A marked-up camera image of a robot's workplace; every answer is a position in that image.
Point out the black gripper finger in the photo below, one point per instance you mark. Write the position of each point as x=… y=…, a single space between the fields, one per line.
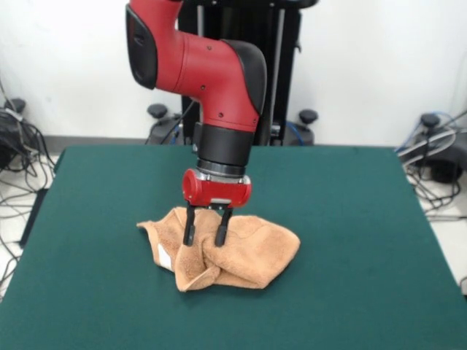
x=223 y=228
x=189 y=226

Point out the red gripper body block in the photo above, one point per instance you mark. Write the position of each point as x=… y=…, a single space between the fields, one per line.
x=219 y=191

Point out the tan terry towel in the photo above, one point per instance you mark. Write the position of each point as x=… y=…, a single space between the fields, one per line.
x=255 y=248

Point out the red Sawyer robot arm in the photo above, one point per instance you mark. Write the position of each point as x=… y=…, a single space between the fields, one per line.
x=211 y=65

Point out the dark green table cloth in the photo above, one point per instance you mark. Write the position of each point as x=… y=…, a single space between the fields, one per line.
x=109 y=291

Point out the black pedestal leg with knob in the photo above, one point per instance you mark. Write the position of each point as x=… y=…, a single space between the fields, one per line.
x=157 y=110
x=308 y=116

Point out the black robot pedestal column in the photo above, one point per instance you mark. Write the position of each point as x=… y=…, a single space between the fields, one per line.
x=290 y=73

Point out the black pedestal foot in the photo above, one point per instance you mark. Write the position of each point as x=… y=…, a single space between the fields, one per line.
x=430 y=120
x=14 y=104

